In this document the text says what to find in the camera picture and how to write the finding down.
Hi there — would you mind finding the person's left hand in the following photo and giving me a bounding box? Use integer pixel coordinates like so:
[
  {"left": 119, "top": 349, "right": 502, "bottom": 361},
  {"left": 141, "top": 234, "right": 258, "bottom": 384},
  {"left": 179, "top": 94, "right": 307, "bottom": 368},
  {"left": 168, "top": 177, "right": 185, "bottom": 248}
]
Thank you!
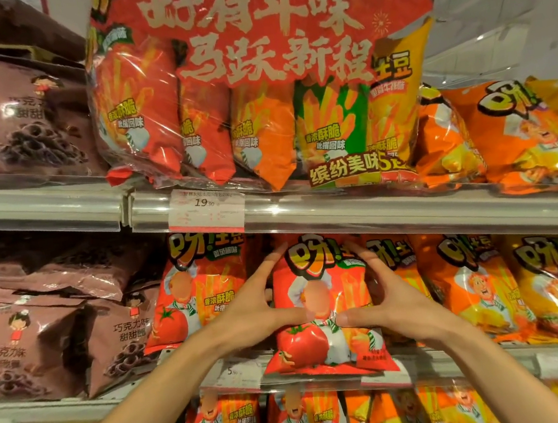
[{"left": 199, "top": 244, "right": 312, "bottom": 362}]

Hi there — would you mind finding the person's right hand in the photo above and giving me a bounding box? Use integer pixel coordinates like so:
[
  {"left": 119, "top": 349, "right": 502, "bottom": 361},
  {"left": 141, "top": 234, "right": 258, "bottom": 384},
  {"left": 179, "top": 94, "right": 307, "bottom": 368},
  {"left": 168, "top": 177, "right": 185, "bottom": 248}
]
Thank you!
[{"left": 327, "top": 232, "right": 468, "bottom": 361}]

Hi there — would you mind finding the red tomato-print chips bag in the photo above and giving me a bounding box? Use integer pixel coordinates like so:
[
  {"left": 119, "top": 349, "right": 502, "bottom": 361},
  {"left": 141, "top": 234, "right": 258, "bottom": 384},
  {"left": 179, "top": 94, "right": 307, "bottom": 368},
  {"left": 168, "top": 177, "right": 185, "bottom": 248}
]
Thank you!
[
  {"left": 132, "top": 226, "right": 259, "bottom": 357},
  {"left": 250, "top": 225, "right": 402, "bottom": 386}
]

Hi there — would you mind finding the grey metal store shelf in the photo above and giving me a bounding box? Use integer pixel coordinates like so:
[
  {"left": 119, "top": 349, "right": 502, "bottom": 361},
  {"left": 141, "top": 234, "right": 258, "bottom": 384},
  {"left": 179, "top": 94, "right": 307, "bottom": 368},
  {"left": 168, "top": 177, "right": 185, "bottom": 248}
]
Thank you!
[{"left": 0, "top": 125, "right": 558, "bottom": 423}]

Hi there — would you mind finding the orange chip bags group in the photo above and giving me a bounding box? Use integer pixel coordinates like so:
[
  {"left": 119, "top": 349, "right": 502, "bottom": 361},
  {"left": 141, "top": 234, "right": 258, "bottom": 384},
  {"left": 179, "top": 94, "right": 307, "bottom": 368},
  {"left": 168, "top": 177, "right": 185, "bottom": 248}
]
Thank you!
[{"left": 310, "top": 71, "right": 558, "bottom": 423}]

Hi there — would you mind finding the person's left forearm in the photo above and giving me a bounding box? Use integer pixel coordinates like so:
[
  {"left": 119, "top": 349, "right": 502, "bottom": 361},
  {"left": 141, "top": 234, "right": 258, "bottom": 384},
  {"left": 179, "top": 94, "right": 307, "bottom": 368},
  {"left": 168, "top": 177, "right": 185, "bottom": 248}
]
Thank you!
[{"left": 35, "top": 332, "right": 232, "bottom": 423}]

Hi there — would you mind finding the person's right forearm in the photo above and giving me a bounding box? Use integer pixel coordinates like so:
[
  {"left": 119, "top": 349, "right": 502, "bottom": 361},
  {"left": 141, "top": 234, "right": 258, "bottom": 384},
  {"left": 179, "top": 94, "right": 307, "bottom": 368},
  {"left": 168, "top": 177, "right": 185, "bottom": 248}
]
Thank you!
[{"left": 438, "top": 316, "right": 558, "bottom": 423}]

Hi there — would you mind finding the brown snack bags group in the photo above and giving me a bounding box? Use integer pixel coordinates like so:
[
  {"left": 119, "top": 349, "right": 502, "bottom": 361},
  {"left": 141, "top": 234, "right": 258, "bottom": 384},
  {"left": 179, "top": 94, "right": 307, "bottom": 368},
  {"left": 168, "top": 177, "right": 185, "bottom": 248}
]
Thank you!
[{"left": 0, "top": 0, "right": 172, "bottom": 408}]

